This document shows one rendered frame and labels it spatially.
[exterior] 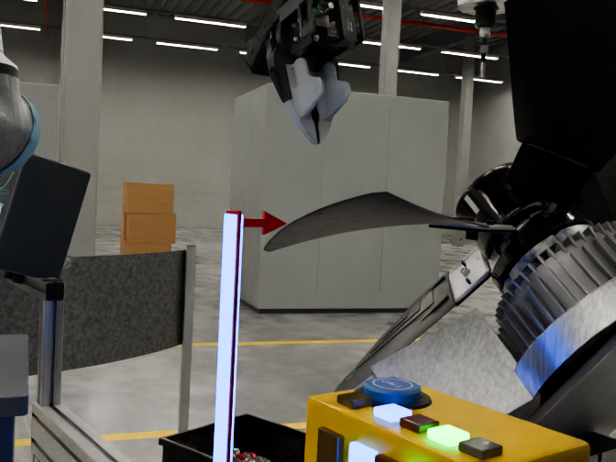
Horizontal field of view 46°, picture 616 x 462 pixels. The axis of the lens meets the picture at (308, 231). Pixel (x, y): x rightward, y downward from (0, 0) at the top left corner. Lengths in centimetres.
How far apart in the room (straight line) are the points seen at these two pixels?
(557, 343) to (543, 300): 7
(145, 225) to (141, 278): 614
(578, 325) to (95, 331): 215
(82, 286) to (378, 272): 519
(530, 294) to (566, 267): 6
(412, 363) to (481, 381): 8
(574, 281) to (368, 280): 669
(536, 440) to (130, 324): 246
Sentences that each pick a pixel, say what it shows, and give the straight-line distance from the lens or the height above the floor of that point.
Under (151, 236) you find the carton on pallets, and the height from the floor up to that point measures 58.
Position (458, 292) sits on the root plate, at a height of 109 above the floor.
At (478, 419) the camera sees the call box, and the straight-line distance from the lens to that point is 50.
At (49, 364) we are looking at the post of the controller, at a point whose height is 93.
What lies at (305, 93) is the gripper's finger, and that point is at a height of 132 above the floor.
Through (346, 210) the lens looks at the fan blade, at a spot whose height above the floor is 120.
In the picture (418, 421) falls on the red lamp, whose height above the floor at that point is 108.
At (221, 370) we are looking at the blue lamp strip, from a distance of 74.
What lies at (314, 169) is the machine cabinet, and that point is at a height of 145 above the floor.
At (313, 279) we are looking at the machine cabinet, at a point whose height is 35.
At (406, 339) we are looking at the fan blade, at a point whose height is 102.
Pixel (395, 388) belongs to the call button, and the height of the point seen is 108.
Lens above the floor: 121
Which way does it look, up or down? 3 degrees down
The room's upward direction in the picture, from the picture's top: 3 degrees clockwise
